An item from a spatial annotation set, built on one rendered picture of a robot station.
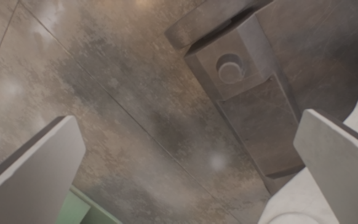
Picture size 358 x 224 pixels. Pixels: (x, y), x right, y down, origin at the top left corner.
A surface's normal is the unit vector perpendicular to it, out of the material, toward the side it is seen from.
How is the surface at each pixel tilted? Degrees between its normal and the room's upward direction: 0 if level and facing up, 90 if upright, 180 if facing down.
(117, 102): 0
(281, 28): 0
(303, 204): 113
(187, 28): 18
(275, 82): 0
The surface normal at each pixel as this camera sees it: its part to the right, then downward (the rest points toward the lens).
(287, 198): -0.30, -0.95
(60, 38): -0.21, 0.51
